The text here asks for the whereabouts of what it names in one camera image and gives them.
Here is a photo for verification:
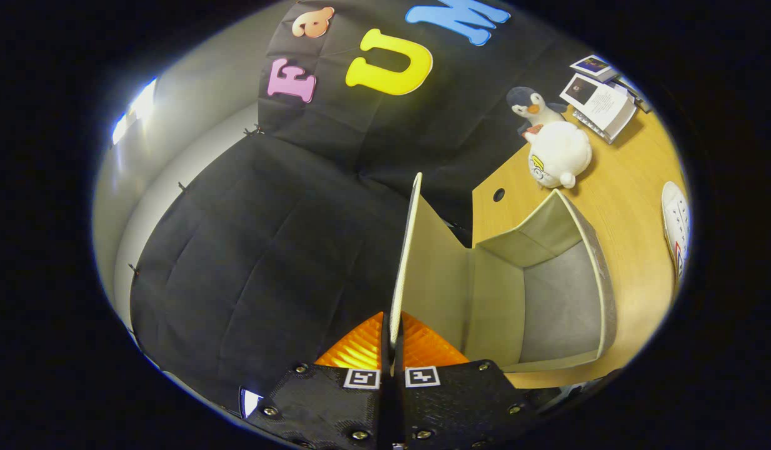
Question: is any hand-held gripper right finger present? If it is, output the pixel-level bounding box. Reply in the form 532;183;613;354
393;311;539;450

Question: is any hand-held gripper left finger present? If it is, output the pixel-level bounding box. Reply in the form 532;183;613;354
244;311;394;450

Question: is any grey fabric storage box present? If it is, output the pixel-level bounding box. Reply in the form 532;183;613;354
389;172;617;374

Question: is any white shoe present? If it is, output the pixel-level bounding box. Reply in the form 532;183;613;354
661;181;692;282

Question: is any black backdrop cloth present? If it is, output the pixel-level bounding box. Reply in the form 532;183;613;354
129;0;605;413

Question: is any white round plush toy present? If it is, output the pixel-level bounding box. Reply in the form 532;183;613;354
526;121;593;190

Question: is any grey penguin plush toy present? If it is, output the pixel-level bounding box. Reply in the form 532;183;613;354
506;86;567;135

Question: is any white book with dark portrait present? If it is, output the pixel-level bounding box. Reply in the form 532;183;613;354
559;73;637;145

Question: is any book with pale green cover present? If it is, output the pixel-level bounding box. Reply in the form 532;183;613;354
614;75;650;110

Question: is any large ceiling light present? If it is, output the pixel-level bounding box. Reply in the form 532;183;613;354
111;78;158;146

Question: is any book with blue picture cover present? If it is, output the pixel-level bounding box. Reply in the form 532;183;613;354
570;54;619;84

